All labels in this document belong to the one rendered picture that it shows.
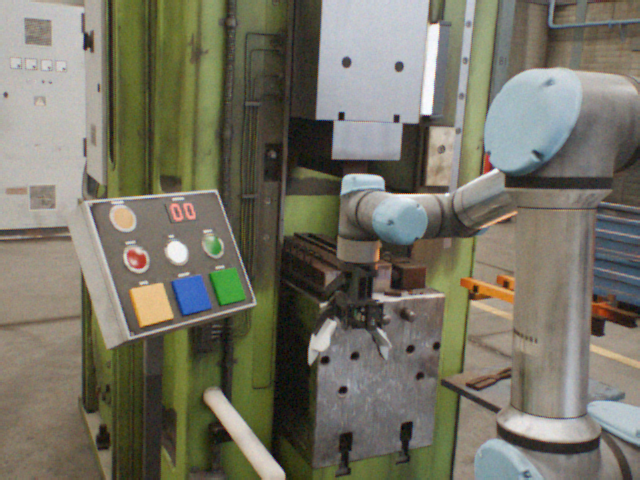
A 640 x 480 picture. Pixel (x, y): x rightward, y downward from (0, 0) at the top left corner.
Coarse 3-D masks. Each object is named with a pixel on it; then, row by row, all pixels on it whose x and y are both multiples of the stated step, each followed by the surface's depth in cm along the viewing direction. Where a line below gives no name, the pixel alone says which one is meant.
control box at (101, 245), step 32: (192, 192) 153; (96, 224) 132; (160, 224) 143; (192, 224) 149; (224, 224) 156; (96, 256) 132; (160, 256) 140; (192, 256) 146; (224, 256) 153; (96, 288) 133; (128, 288) 132; (128, 320) 130; (192, 320) 140
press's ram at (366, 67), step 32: (320, 0) 164; (352, 0) 166; (384, 0) 170; (416, 0) 174; (320, 32) 165; (352, 32) 168; (384, 32) 172; (416, 32) 176; (320, 64) 166; (352, 64) 170; (384, 64) 174; (416, 64) 178; (320, 96) 168; (352, 96) 171; (384, 96) 175; (416, 96) 180
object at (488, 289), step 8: (464, 280) 191; (472, 280) 190; (480, 288) 186; (488, 288) 184; (496, 288) 183; (496, 296) 182; (504, 296) 180; (512, 296) 177; (592, 320) 160; (600, 320) 158; (592, 328) 160; (600, 328) 159; (600, 336) 159
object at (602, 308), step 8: (512, 280) 193; (592, 304) 171; (600, 304) 171; (592, 312) 171; (600, 312) 171; (608, 312) 169; (616, 312) 167; (624, 312) 166; (608, 320) 168; (616, 320) 167; (624, 320) 166; (632, 320) 164
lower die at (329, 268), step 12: (300, 240) 212; (312, 240) 208; (336, 240) 214; (288, 252) 199; (300, 252) 200; (324, 252) 197; (336, 252) 193; (288, 264) 199; (300, 264) 192; (312, 264) 186; (324, 264) 187; (336, 264) 183; (384, 264) 186; (312, 276) 185; (324, 276) 179; (336, 276) 180; (384, 276) 187; (324, 288) 179; (384, 288) 187
